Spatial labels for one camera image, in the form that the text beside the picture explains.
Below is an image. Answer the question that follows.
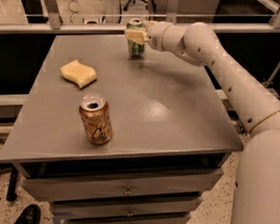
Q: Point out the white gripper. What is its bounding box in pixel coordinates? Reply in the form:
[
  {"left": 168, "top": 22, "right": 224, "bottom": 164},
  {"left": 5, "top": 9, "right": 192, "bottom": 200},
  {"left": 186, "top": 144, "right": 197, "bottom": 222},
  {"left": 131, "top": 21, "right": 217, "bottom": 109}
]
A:
[{"left": 124, "top": 21, "right": 171, "bottom": 51}]

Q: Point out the green soda can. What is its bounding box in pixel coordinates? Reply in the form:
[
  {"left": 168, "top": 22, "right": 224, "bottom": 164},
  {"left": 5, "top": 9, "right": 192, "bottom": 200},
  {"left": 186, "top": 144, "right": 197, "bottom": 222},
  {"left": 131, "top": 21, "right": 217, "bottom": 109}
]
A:
[{"left": 124, "top": 18, "right": 145, "bottom": 56}]

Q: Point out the yellow sponge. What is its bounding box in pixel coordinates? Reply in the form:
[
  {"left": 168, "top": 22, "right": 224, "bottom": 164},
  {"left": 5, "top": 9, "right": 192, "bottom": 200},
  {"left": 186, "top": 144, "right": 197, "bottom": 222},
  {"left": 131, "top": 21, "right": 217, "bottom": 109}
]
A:
[{"left": 61, "top": 60, "right": 97, "bottom": 88}]

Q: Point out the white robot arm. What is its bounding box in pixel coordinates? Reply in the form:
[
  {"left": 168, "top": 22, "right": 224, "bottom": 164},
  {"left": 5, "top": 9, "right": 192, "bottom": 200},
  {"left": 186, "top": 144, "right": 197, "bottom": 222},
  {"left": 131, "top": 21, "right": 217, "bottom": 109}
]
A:
[{"left": 124, "top": 21, "right": 280, "bottom": 224}]

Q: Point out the orange soda can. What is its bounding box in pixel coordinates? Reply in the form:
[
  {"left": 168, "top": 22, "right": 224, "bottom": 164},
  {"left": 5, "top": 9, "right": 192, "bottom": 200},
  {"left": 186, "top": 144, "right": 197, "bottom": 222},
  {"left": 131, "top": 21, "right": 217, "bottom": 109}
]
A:
[{"left": 79, "top": 93, "right": 112, "bottom": 145}]

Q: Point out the grey drawer cabinet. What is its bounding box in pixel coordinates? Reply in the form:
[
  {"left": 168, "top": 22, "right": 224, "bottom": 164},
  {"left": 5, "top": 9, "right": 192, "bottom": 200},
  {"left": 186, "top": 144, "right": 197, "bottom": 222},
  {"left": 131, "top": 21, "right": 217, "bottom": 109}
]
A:
[{"left": 0, "top": 35, "right": 242, "bottom": 224}]

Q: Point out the black shoe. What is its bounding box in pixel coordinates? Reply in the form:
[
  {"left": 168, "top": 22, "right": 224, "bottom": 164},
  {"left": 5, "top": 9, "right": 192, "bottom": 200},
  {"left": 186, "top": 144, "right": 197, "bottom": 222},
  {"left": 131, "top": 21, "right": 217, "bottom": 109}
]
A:
[{"left": 14, "top": 204, "right": 41, "bottom": 224}]

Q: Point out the metal guard rail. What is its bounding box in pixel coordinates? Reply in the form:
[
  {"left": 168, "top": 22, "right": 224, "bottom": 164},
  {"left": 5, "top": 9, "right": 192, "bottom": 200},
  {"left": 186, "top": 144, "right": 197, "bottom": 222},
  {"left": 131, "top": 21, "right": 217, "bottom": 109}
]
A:
[{"left": 0, "top": 0, "right": 280, "bottom": 35}]

